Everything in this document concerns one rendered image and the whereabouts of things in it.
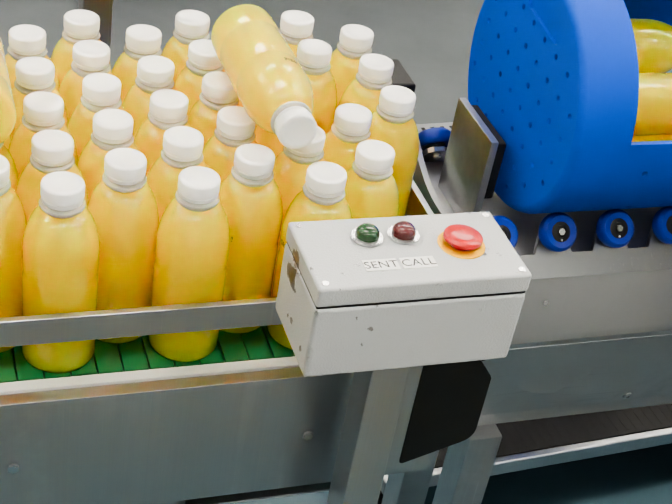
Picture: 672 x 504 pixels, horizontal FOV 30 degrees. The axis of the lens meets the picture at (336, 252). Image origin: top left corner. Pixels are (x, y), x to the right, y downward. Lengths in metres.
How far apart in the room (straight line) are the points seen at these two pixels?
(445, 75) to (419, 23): 0.35
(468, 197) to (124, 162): 0.46
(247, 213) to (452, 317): 0.23
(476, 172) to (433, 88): 2.34
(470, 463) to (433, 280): 0.63
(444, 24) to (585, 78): 2.88
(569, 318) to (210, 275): 0.49
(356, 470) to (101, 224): 0.35
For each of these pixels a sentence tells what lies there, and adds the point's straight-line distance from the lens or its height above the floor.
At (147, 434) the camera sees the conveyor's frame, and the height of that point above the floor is 0.84.
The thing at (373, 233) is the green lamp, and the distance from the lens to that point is 1.11.
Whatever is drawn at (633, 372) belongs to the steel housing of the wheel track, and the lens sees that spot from 1.67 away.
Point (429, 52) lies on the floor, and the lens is 3.98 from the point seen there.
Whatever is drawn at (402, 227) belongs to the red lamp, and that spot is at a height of 1.11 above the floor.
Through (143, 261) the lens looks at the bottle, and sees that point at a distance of 1.22.
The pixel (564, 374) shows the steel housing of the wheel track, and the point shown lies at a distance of 1.61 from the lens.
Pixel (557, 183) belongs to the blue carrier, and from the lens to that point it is 1.37.
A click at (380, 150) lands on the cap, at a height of 1.10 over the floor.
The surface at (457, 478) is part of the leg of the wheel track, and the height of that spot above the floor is 0.55.
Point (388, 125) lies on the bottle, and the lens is 1.35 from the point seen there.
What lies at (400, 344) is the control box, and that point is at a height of 1.03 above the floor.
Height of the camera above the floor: 1.73
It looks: 36 degrees down
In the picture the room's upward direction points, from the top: 11 degrees clockwise
